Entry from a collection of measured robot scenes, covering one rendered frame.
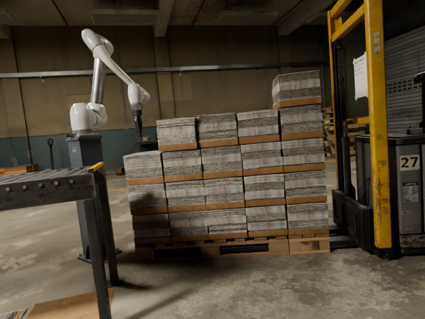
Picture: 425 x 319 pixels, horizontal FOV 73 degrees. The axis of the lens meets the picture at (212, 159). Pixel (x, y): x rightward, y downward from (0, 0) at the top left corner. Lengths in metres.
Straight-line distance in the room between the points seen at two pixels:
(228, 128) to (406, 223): 1.32
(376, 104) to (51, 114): 8.22
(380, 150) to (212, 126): 1.10
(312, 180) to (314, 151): 0.20
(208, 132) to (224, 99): 7.23
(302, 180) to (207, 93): 7.28
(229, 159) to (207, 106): 7.08
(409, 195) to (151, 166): 1.74
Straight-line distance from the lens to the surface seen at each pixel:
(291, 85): 2.12
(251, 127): 2.06
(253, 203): 2.13
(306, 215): 2.21
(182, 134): 2.09
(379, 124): 2.07
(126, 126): 8.82
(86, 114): 2.51
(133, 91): 2.36
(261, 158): 2.09
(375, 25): 2.14
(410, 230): 2.30
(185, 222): 2.21
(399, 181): 2.20
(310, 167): 2.14
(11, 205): 1.58
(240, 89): 9.49
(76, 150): 2.50
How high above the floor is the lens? 0.94
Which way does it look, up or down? 5 degrees down
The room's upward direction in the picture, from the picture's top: 5 degrees counter-clockwise
